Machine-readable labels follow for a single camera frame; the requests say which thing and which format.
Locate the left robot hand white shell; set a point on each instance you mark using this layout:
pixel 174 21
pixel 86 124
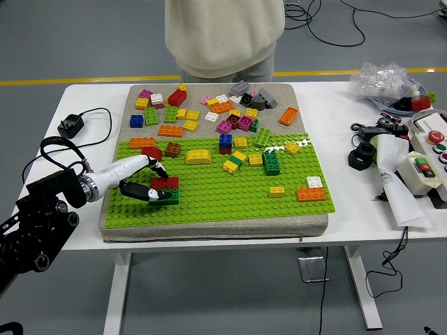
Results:
pixel 115 171

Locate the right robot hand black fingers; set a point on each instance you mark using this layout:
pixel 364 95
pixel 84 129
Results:
pixel 429 331

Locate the red curved brick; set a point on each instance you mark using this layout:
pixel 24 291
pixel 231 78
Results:
pixel 152 151

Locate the red eight-stud brick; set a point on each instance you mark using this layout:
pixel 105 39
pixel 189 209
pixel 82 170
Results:
pixel 420 104
pixel 177 98
pixel 171 183

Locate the brown four-stud brick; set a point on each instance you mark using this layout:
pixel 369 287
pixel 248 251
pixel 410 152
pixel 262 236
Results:
pixel 173 149

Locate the dark green eight-stud brick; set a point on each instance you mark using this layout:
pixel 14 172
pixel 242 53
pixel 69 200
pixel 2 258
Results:
pixel 175 201

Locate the blue and red brick stack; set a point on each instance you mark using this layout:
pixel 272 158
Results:
pixel 225 141

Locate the yellow and green brick stack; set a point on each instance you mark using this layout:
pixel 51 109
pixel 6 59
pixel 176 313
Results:
pixel 234 162

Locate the dark green big-stud brick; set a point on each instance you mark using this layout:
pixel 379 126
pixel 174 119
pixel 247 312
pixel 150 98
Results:
pixel 271 163

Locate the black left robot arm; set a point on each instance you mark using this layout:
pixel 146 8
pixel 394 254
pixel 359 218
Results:
pixel 38 223

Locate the orange eight-stud brick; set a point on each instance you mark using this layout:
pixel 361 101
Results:
pixel 223 107
pixel 311 194
pixel 142 143
pixel 289 116
pixel 170 130

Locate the blue four-stud brick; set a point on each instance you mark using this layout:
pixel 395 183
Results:
pixel 137 121

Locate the yellow curved brick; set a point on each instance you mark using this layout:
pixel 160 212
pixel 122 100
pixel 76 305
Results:
pixel 198 156

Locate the white four-stud brick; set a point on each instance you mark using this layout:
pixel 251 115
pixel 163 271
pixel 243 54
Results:
pixel 211 117
pixel 315 181
pixel 235 99
pixel 223 98
pixel 157 98

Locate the green studded baseplate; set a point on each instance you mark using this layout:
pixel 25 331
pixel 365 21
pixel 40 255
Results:
pixel 216 206

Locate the small light pink brick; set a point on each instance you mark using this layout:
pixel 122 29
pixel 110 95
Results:
pixel 255 93
pixel 205 100

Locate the dark red brick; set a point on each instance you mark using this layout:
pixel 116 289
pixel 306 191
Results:
pixel 232 122

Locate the small dark green brick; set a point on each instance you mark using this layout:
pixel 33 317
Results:
pixel 255 125

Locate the black brick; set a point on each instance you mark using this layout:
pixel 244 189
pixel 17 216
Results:
pixel 246 100

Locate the light grey brick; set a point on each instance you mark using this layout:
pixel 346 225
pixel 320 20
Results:
pixel 239 88

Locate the dark grey brick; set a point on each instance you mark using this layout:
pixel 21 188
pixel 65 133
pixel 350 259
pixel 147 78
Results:
pixel 258 103

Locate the long grey brick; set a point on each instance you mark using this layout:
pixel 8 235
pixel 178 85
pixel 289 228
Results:
pixel 269 97

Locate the lime green small brick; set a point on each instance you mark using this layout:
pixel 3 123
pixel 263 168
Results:
pixel 431 97

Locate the white table leg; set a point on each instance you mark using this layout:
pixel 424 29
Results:
pixel 365 296
pixel 117 296

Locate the yellow floor tape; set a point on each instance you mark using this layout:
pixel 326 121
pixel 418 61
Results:
pixel 52 81

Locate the grey-brown cushion mat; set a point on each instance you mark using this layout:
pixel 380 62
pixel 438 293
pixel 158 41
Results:
pixel 209 233

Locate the silver floor plate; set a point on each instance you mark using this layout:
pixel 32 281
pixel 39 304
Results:
pixel 311 268

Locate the white paper sheet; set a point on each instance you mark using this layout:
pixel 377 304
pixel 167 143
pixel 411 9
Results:
pixel 398 195

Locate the small black plug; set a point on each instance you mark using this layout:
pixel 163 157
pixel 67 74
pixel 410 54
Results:
pixel 379 197

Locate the person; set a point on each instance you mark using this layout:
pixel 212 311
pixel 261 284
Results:
pixel 223 35

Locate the large black nut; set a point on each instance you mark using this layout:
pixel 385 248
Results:
pixel 354 160

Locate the white emergency stop control box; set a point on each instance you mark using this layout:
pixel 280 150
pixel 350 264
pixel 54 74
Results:
pixel 422 144

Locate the lime green roll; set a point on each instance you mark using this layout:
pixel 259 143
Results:
pixel 374 150

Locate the black module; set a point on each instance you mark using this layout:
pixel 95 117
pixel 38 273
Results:
pixel 399 130

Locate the black power adapter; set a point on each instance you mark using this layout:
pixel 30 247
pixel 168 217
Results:
pixel 373 131

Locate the black servo motor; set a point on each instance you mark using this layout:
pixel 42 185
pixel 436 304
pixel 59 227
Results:
pixel 385 122

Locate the black object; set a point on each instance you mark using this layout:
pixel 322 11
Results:
pixel 403 104

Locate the light blue basin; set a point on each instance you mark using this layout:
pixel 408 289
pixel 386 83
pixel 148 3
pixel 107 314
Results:
pixel 382 105

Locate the small white bottle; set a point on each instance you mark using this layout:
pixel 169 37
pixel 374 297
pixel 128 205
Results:
pixel 415 92

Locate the clear plastic bag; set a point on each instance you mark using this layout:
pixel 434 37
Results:
pixel 380 80

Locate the dark corner device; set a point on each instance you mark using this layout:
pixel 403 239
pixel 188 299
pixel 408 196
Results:
pixel 443 14

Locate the small white switch box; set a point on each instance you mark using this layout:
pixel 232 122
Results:
pixel 410 174

